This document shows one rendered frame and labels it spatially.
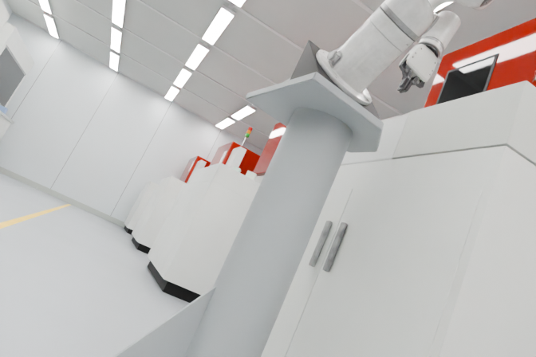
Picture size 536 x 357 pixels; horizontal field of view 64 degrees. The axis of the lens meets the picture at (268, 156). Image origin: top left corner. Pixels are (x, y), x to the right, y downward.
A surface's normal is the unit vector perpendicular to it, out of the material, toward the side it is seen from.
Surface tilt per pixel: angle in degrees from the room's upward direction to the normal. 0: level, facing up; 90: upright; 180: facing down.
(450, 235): 90
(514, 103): 90
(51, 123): 90
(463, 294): 90
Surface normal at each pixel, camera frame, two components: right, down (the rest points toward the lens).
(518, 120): 0.36, -0.08
